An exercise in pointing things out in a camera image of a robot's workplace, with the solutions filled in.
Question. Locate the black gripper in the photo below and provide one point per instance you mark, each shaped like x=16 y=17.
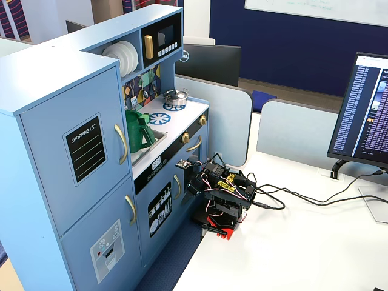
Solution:
x=191 y=185

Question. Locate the steel toy pot with lid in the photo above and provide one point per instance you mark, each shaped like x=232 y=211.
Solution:
x=175 y=97

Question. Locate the black table clamp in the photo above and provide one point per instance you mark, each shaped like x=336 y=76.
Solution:
x=201 y=219

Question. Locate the gold stove knob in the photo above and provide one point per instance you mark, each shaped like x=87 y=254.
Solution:
x=185 y=138
x=202 y=120

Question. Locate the steel toy sink basin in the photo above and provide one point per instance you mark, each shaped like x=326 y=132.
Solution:
x=159 y=138

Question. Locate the green plastic pitcher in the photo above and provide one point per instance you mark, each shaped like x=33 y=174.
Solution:
x=136 y=136

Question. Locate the light blue desk divider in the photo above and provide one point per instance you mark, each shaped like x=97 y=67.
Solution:
x=294 y=130
x=224 y=121

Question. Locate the white slotted toy spatula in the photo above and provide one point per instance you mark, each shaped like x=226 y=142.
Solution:
x=134 y=102

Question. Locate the steel toy ladle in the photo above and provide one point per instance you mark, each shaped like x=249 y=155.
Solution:
x=145 y=93

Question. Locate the steel toy hanging utensil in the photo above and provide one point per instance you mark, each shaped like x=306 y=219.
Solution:
x=154 y=86

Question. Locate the blue office chair seat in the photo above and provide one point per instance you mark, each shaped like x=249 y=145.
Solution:
x=262 y=98

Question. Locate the black dell monitor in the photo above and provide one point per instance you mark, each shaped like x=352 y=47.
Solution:
x=212 y=63

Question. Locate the white toy plate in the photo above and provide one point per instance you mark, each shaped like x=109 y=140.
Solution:
x=136 y=56
x=110 y=53
x=122 y=62
x=130 y=57

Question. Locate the black toy microwave door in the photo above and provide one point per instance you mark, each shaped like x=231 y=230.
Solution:
x=165 y=38

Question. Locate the blue wooden toy kitchen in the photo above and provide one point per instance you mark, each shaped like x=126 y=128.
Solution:
x=45 y=100

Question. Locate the clear glass monitor base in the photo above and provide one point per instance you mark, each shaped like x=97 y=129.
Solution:
x=374 y=206

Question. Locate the lit computer monitor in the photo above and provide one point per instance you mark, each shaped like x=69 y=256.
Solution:
x=360 y=109

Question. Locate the dark monitor back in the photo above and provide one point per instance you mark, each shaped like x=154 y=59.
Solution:
x=74 y=27

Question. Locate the white whiteboard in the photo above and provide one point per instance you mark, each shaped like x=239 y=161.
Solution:
x=318 y=7

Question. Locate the small wrist camera board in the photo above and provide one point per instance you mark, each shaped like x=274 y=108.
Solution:
x=183 y=164

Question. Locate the red robot base mount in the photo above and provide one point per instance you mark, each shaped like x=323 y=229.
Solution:
x=225 y=232

